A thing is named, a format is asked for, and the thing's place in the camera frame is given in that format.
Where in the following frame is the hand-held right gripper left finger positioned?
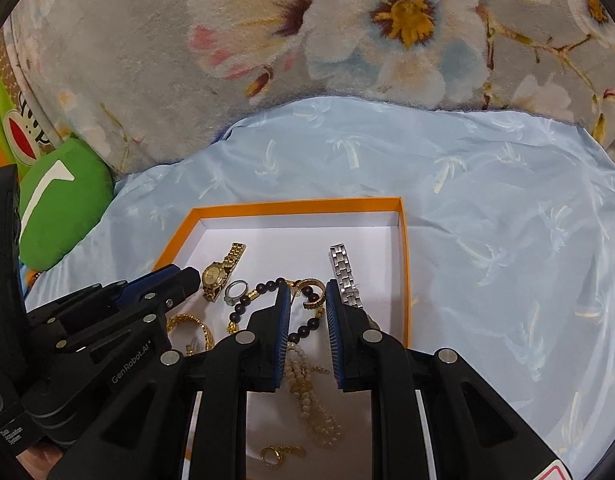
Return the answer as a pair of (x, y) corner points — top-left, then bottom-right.
(48, 280), (292, 480)

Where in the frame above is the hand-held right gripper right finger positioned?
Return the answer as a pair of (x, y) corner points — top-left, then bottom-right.
(325, 280), (563, 480)

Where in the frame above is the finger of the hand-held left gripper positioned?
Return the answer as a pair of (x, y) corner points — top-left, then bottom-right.
(56, 267), (202, 357)
(30, 263), (182, 322)

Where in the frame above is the gold bangle bracelet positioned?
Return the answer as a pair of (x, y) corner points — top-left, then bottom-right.
(166, 313), (216, 356)

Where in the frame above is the dark wooden bead bracelet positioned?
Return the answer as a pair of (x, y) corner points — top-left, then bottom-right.
(226, 278), (328, 348)

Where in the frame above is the silver gemstone ring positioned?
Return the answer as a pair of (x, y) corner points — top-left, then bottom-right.
(224, 280), (250, 307)

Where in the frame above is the pearl bracelet with gold clasp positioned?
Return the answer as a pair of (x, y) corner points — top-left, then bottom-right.
(285, 342), (342, 448)

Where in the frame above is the orange shallow box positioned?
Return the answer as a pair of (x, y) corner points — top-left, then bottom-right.
(150, 196), (413, 480)

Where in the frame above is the small gold ring earring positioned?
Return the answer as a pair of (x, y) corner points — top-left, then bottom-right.
(260, 444), (307, 466)

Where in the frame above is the gold wristwatch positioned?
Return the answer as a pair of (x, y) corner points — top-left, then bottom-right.
(202, 242), (247, 303)

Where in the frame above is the silver wristwatch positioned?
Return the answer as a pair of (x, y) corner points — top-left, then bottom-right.
(329, 243), (371, 326)

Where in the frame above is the green pillow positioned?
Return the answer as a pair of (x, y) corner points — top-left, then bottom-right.
(18, 138), (114, 271)

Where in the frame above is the light blue palm-print sheet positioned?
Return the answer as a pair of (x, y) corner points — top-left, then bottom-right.
(25, 96), (615, 480)

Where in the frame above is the colourful cartoon printed blanket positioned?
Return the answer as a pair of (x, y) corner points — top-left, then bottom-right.
(0, 40), (83, 171)

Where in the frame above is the grey floral blanket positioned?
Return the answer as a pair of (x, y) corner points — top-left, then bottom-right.
(2, 0), (615, 181)

